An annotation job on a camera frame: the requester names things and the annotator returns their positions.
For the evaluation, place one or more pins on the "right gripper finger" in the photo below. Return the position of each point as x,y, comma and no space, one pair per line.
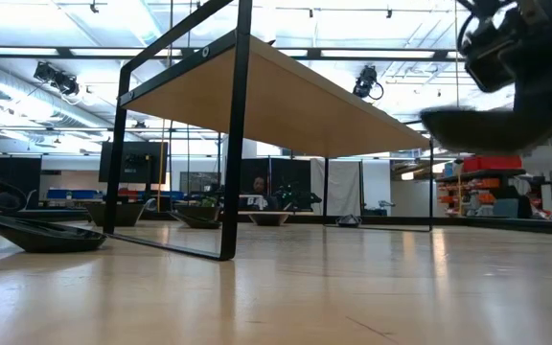
544,96

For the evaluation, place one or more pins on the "black leaf-shaped plate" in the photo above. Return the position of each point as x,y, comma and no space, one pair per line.
269,219
487,131

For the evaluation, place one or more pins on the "black background robot arm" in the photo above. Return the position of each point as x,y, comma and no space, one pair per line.
300,197

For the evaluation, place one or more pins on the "red storage bin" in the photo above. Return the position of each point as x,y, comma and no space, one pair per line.
471,165
501,162

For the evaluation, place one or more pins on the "storage rack with orange bins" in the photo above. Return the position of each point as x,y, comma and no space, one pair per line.
479,173

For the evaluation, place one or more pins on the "white curtain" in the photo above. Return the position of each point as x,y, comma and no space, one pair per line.
340,187

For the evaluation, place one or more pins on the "dark domed object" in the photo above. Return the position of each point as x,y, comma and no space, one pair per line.
349,222

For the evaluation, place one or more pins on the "black partition panel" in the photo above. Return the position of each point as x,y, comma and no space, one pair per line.
17,175
297,172

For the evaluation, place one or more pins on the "wooden tray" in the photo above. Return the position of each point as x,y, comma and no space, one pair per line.
281,100

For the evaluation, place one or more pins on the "person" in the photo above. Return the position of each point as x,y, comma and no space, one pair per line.
259,184
3,199

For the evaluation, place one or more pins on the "black wavy square plate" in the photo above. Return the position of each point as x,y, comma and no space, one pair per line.
199,210

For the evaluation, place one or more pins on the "black teardrop plate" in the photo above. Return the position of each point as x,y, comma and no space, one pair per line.
197,223
41,239

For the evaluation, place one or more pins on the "black monitor screen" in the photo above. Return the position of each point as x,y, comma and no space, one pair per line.
134,163

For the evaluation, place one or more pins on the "black wavy square bowl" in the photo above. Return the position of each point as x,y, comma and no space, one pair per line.
130,214

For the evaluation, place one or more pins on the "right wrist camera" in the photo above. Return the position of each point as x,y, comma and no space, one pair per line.
489,62

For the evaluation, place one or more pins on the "black overhead camera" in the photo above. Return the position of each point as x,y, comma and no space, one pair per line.
366,79

